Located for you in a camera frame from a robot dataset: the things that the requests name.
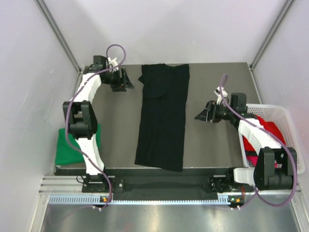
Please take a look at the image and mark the red t-shirt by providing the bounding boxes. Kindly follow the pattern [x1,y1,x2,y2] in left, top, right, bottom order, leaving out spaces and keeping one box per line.
[242,115,286,152]

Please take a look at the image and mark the right aluminium frame post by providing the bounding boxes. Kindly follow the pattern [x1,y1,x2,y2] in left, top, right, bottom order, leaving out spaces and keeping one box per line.
[249,0,295,72]

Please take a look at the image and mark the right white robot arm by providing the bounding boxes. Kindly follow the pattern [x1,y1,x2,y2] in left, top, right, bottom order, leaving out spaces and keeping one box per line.
[195,93,297,191]

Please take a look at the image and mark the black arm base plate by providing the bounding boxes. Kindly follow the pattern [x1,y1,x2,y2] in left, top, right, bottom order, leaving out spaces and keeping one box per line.
[78,168,253,194]

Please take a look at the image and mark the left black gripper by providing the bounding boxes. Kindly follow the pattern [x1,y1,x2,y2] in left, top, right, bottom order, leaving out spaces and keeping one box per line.
[103,68,135,93]

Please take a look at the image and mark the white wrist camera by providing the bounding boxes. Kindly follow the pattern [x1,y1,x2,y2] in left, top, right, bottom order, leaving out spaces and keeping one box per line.
[214,87,228,105]
[108,57,119,72]

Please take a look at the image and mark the white plastic laundry basket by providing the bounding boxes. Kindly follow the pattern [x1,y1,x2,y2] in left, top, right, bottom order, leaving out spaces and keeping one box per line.
[247,103,306,174]

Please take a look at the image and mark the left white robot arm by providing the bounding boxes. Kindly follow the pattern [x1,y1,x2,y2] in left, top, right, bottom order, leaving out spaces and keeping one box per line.
[62,56,134,193]

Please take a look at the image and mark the left aluminium frame post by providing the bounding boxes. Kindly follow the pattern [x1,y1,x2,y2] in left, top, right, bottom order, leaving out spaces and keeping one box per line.
[34,0,82,73]

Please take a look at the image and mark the folded green t-shirt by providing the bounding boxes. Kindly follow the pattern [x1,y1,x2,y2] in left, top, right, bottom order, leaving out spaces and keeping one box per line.
[55,124,101,165]

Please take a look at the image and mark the aluminium frame post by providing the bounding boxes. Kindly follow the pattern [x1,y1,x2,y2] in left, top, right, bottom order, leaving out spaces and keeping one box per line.
[249,0,295,72]
[34,0,82,73]

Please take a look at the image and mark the black t-shirt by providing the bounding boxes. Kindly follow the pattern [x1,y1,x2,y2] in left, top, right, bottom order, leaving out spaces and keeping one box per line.
[135,64,190,172]

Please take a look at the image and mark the white slotted cable duct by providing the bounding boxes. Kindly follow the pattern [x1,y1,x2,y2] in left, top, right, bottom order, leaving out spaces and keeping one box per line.
[49,195,244,206]

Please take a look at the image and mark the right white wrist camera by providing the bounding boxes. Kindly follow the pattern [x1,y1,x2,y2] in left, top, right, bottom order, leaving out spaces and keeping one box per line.
[214,87,228,105]

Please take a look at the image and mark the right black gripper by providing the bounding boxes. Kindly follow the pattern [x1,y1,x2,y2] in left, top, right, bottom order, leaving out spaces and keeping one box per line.
[195,101,235,124]

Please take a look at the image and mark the pink t-shirt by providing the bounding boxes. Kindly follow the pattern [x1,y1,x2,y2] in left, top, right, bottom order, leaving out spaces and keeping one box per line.
[246,156,258,167]

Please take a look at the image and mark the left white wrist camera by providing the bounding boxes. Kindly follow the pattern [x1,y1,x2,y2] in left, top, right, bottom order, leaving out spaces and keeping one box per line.
[108,57,119,72]

